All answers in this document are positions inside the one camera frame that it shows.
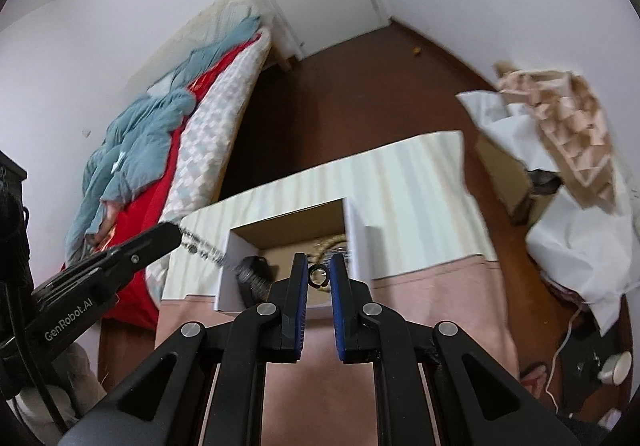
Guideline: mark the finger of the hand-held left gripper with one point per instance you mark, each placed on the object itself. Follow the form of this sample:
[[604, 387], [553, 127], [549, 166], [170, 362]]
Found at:
[[150, 246]]

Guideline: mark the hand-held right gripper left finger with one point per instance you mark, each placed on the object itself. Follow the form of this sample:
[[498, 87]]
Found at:
[[300, 301]]

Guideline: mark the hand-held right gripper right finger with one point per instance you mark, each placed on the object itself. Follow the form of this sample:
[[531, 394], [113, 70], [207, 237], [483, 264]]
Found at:
[[339, 306]]

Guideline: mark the black smart band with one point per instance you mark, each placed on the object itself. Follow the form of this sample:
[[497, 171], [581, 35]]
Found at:
[[255, 271]]

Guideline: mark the white cardboard box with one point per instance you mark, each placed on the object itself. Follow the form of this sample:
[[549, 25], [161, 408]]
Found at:
[[360, 246]]

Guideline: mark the bed with red blanket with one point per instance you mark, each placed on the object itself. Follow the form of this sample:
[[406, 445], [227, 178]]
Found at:
[[150, 226]]

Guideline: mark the cream fuzzy cloth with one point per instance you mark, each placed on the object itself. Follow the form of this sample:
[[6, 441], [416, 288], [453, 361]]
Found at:
[[65, 376]]

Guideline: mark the blue quilt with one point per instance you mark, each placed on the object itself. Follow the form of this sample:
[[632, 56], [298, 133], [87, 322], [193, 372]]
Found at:
[[145, 145]]

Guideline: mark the pink suede mat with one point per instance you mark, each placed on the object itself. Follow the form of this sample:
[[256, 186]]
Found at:
[[440, 306]]

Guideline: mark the checkered bed sheet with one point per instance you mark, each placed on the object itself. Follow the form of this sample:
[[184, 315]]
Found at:
[[215, 135]]

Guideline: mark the pink slipper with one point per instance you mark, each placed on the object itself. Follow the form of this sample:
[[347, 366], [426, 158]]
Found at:
[[535, 376]]

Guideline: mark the brown cardboard box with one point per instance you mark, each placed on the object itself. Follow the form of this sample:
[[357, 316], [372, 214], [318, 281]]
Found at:
[[505, 175]]

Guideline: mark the pink patterned cloth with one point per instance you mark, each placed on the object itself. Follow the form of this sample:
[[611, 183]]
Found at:
[[565, 288]]

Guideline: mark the cream pillow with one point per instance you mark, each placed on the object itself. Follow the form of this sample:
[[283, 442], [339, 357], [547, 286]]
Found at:
[[220, 20]]

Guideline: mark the white round object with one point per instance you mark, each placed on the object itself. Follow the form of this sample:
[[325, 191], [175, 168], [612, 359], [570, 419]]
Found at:
[[615, 367]]

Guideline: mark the beige patterned scarf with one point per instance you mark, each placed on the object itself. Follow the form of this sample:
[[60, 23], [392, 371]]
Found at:
[[570, 125]]

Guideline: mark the wooden bed frame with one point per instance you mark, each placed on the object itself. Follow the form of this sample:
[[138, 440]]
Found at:
[[282, 55]]

